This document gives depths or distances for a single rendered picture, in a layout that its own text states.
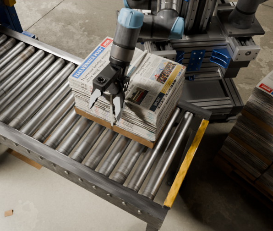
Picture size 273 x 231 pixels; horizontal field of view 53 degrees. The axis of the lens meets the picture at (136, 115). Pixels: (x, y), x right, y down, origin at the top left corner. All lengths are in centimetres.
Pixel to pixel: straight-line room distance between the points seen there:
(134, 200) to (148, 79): 45
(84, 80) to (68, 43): 184
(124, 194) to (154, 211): 12
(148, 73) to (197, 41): 74
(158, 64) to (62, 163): 55
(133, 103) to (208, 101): 120
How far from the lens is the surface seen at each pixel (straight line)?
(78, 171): 110
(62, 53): 152
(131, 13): 85
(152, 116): 95
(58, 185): 197
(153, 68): 109
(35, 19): 325
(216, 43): 178
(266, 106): 149
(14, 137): 124
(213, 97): 216
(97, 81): 84
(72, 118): 123
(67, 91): 135
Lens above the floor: 179
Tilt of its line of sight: 54 degrees down
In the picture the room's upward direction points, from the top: 4 degrees clockwise
